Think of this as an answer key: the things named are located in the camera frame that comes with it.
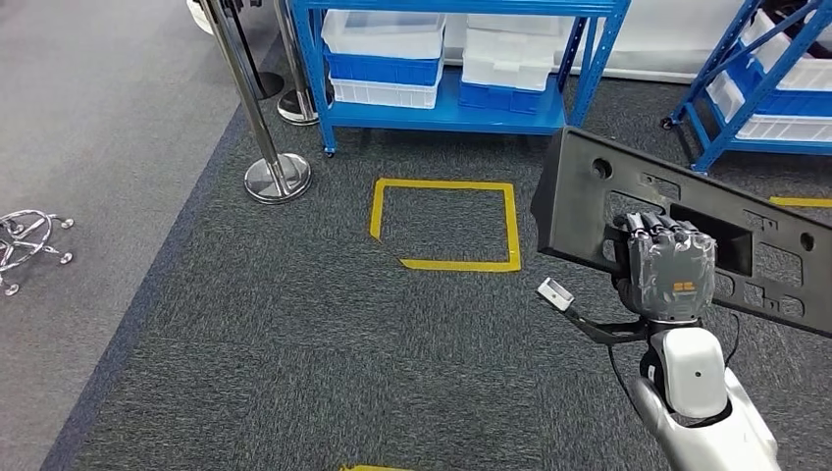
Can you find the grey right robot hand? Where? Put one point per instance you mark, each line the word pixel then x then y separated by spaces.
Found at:
pixel 669 273

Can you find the black plastic car part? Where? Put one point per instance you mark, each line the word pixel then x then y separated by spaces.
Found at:
pixel 572 214

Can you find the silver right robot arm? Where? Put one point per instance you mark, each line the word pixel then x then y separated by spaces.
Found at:
pixel 692 370

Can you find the blue metal shelf rack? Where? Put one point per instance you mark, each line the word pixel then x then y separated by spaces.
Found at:
pixel 442 117
pixel 780 147

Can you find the yellow floor tape square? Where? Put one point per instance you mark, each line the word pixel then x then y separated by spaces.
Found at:
pixel 799 201
pixel 442 184
pixel 370 468

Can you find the white car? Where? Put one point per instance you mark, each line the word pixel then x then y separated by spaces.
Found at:
pixel 650 45

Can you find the chrome chair base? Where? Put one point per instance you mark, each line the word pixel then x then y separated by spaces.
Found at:
pixel 26 237

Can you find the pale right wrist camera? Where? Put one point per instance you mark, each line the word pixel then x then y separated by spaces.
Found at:
pixel 554 294

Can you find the chrome stanchion post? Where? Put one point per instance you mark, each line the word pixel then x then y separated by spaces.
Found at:
pixel 276 179
pixel 298 107

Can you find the black stanchion post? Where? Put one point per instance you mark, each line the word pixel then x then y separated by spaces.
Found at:
pixel 268 86

